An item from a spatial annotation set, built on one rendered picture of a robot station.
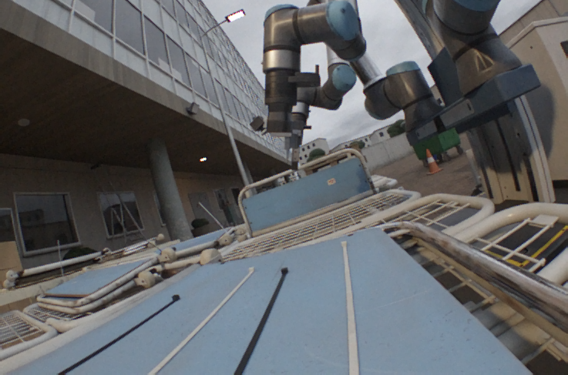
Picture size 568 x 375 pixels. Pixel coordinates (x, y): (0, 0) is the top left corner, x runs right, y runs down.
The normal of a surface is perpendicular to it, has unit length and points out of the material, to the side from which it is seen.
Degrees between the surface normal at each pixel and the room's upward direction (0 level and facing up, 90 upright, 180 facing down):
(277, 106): 107
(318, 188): 90
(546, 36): 90
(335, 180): 90
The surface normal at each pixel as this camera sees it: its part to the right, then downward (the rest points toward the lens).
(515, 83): -0.15, -0.08
